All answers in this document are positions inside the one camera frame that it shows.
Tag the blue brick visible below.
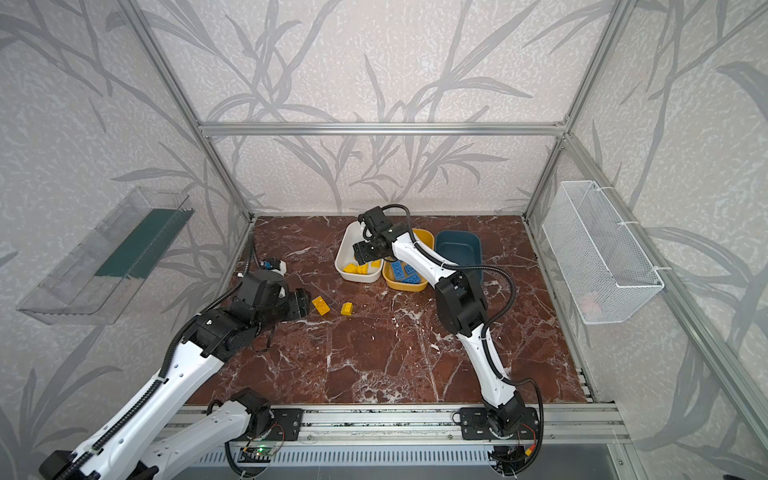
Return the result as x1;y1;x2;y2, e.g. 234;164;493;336
401;273;421;284
391;261;406;282

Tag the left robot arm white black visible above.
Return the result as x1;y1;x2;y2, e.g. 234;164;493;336
39;258;310;479

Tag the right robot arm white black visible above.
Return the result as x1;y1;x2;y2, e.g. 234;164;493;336
353;204;544;440

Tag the white plastic bin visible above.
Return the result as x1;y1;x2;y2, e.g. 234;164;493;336
334;220;383;284

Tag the yellow plastic bin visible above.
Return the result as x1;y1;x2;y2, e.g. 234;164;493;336
382;228;435;292

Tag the dark teal plastic bin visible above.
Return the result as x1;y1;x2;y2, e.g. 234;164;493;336
434;230;483;266

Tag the right wiring bundle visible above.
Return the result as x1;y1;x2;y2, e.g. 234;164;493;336
488;425;539;475

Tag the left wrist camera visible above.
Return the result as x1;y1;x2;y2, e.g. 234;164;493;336
259;258;287;276

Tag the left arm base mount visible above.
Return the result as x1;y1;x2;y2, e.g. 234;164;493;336
256;408;304;442

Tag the aluminium front rail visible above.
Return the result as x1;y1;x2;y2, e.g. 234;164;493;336
124;403;632;448

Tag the left circuit board with wires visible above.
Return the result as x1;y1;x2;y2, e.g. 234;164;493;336
236;423;286;463

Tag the clear plastic wall shelf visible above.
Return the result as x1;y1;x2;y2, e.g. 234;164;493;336
17;187;195;326

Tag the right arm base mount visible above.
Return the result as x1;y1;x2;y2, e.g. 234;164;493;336
451;407;543;442

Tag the white wire mesh basket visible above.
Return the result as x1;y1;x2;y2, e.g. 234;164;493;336
542;180;665;325

